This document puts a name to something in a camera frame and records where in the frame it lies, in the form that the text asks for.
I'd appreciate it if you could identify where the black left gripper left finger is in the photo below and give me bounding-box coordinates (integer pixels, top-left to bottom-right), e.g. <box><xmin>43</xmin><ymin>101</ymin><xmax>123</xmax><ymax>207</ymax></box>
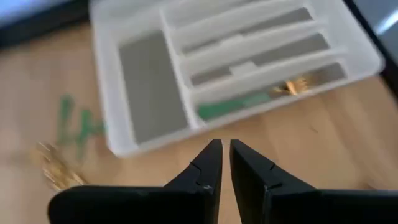
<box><xmin>47</xmin><ymin>139</ymin><xmax>223</xmax><ymax>224</ymax></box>

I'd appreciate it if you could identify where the gold fork green handle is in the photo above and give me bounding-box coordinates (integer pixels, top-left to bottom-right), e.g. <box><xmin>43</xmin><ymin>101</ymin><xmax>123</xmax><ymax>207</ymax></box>
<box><xmin>197</xmin><ymin>76</ymin><xmax>312</xmax><ymax>122</ymax></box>
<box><xmin>43</xmin><ymin>108</ymin><xmax>106</xmax><ymax>191</ymax></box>
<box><xmin>30</xmin><ymin>95</ymin><xmax>77</xmax><ymax>175</ymax></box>

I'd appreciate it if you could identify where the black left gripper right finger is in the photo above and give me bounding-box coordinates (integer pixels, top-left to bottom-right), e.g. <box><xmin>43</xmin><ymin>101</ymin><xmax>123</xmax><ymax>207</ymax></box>
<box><xmin>229</xmin><ymin>139</ymin><xmax>398</xmax><ymax>224</ymax></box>

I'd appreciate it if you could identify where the white plastic cutlery organizer tray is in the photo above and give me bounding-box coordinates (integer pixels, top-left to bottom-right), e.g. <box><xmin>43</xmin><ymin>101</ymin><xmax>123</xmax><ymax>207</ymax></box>
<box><xmin>88</xmin><ymin>0</ymin><xmax>386</xmax><ymax>158</ymax></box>

